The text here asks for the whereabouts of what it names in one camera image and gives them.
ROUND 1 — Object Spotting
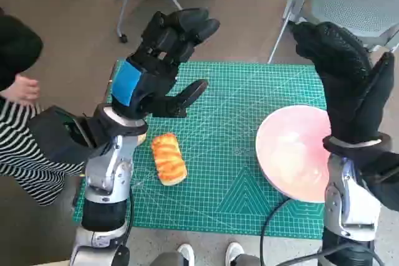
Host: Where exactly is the robot left hand blue tape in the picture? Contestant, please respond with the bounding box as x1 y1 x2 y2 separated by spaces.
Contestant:
110 7 221 121

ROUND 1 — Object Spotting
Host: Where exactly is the robot right hand black glove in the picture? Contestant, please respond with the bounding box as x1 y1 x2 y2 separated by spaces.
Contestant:
291 21 395 143

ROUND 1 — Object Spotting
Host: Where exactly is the pink bowl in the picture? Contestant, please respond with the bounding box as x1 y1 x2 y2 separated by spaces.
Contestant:
255 106 333 203

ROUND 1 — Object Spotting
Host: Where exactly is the long striped toy bread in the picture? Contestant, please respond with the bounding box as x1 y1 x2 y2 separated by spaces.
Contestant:
151 133 188 187

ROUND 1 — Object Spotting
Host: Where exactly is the grey chair with casters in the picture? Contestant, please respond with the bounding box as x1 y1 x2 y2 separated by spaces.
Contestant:
115 0 183 44

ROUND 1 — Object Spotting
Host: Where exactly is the green cutting mat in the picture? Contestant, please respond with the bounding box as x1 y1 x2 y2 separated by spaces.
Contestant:
73 59 327 232

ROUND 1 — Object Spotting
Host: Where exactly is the person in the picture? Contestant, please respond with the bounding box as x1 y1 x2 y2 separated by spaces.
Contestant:
0 7 87 207

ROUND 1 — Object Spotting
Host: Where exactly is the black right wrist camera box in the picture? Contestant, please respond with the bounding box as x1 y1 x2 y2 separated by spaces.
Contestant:
357 150 399 212

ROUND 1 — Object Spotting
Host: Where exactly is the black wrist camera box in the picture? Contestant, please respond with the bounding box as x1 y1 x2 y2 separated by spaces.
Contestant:
28 106 97 173
357 150 399 212

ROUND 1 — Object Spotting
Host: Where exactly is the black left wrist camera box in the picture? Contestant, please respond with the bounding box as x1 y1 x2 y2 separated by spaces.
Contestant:
28 106 97 173

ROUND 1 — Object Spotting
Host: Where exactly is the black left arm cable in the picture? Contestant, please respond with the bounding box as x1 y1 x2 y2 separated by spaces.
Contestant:
120 181 135 248

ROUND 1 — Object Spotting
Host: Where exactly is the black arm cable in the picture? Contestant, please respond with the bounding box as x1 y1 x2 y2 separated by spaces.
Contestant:
317 242 382 266
120 181 135 248

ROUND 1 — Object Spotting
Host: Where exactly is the long black robot cable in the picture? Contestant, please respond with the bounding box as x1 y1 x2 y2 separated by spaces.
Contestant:
260 197 296 266

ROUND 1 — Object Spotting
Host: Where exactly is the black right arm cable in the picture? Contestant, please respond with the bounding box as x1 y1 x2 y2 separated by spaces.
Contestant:
317 242 382 266

